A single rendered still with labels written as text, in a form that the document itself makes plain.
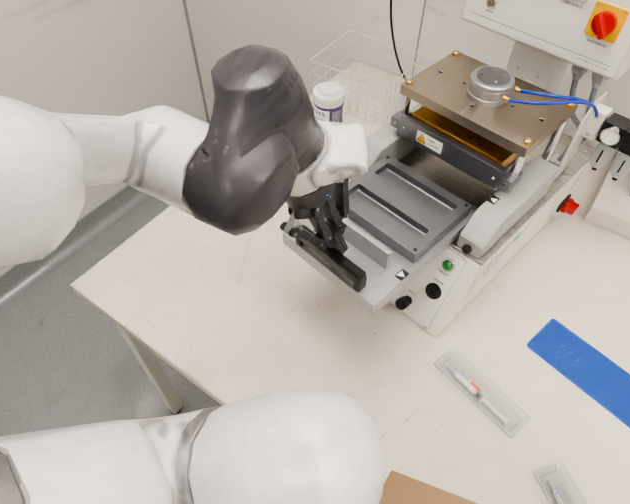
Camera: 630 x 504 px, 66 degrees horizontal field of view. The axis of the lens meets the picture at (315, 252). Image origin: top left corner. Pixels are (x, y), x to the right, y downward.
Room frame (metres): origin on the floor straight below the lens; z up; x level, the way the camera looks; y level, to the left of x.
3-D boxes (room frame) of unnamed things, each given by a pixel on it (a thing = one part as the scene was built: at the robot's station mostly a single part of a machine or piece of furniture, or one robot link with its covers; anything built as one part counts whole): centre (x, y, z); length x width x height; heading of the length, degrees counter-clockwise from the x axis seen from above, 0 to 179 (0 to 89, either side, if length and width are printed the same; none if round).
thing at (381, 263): (0.60, -0.12, 0.97); 0.30 x 0.22 x 0.08; 134
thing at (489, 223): (0.65, -0.36, 0.96); 0.26 x 0.05 x 0.07; 134
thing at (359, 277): (0.51, -0.02, 0.99); 0.15 x 0.02 x 0.04; 44
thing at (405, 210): (0.64, -0.16, 0.98); 0.20 x 0.17 x 0.03; 44
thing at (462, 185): (0.82, -0.35, 0.93); 0.46 x 0.35 x 0.01; 134
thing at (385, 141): (0.85, -0.18, 0.96); 0.25 x 0.05 x 0.07; 134
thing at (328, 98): (1.16, -0.04, 0.82); 0.09 x 0.09 x 0.15
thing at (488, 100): (0.81, -0.36, 1.08); 0.31 x 0.24 x 0.13; 44
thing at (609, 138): (0.73, -0.57, 1.05); 0.15 x 0.05 x 0.15; 44
